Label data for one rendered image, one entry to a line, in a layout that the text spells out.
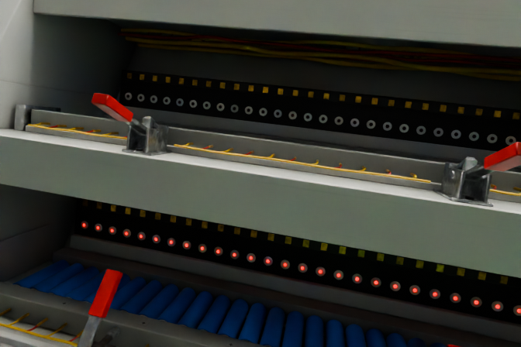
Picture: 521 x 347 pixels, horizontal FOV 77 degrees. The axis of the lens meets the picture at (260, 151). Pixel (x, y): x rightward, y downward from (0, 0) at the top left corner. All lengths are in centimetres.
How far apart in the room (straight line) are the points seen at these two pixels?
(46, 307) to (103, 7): 30
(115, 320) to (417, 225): 27
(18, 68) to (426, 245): 43
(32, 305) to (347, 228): 30
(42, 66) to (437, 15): 43
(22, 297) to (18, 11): 29
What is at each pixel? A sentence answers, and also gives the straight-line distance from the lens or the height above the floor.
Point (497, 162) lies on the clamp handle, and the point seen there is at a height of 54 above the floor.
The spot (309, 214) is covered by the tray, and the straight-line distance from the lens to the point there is 26.
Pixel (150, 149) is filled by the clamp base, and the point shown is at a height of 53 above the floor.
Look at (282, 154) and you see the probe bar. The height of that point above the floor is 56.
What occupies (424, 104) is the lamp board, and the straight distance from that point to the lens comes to 46.
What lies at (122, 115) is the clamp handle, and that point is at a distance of 27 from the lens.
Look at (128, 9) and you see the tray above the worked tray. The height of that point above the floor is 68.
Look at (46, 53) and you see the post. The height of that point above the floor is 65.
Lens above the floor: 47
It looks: 17 degrees up
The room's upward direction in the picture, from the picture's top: 11 degrees clockwise
